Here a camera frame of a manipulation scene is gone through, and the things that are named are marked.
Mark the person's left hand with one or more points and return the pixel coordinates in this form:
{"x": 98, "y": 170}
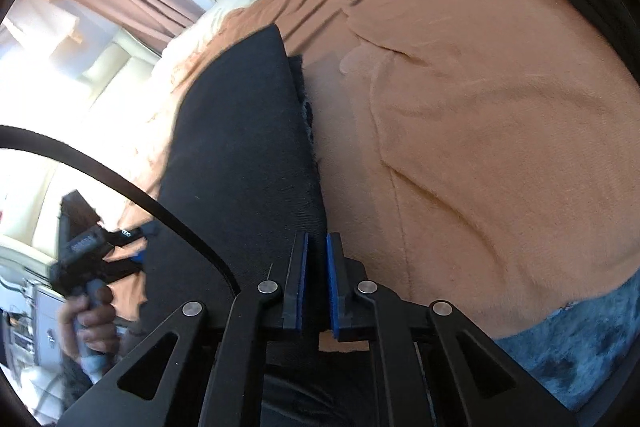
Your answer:
{"x": 97, "y": 322}

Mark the blue fluffy blanket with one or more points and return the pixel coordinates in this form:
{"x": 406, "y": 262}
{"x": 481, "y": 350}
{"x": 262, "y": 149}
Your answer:
{"x": 575, "y": 347}

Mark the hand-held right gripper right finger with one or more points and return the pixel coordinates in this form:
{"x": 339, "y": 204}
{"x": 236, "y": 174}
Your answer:
{"x": 332, "y": 287}

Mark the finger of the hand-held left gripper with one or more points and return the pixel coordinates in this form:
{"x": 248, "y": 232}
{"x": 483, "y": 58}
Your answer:
{"x": 127, "y": 268}
{"x": 140, "y": 233}

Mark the black denim pants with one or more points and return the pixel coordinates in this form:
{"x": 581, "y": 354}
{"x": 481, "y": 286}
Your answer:
{"x": 240, "y": 147}

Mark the orange blanket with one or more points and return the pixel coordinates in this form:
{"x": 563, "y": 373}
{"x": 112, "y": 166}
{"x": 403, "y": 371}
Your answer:
{"x": 475, "y": 132}

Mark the white bedside cabinet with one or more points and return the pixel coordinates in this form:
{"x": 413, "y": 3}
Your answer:
{"x": 30, "y": 317}

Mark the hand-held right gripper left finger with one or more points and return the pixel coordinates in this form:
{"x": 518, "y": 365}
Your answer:
{"x": 302, "y": 282}

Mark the cream padded headboard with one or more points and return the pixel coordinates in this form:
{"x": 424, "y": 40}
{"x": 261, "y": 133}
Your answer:
{"x": 115, "y": 62}

